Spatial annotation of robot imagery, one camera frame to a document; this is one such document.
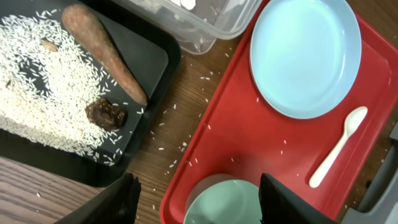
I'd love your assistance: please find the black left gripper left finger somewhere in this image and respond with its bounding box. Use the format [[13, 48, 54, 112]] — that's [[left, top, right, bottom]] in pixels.
[[55, 173, 141, 224]]

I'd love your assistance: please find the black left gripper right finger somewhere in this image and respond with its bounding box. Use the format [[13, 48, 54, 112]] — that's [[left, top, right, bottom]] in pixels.
[[259, 174, 336, 224]]

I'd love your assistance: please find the green bowl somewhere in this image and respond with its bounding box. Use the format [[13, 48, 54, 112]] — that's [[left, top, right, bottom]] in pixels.
[[183, 174, 262, 224]]

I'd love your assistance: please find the brown food lump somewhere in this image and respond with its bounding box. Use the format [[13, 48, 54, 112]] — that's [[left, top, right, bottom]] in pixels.
[[85, 98, 127, 131]]

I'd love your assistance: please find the white rice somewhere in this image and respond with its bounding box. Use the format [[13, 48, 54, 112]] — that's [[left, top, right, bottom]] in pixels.
[[1, 11, 137, 159]]

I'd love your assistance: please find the brown sweet potato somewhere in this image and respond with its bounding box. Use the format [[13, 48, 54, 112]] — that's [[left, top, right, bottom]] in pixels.
[[62, 4, 147, 105]]

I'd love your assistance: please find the grey dishwasher rack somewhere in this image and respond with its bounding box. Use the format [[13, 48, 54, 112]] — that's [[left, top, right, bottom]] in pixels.
[[342, 126, 397, 224]]

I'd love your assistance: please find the black waste tray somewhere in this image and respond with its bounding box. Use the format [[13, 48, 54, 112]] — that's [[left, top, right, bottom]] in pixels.
[[1, 1, 181, 187]]

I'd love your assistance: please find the red plastic tray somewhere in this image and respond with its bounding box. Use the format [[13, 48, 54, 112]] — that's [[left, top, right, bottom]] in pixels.
[[160, 18, 397, 223]]

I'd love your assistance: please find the white plastic spoon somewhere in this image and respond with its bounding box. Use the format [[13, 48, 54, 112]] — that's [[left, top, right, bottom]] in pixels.
[[308, 106, 368, 189]]

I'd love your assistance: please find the light blue plate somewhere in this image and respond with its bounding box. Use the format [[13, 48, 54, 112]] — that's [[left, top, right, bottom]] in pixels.
[[249, 0, 362, 119]]

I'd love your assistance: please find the clear plastic bin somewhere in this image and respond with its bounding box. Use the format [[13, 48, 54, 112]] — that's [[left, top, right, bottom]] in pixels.
[[116, 0, 262, 55]]

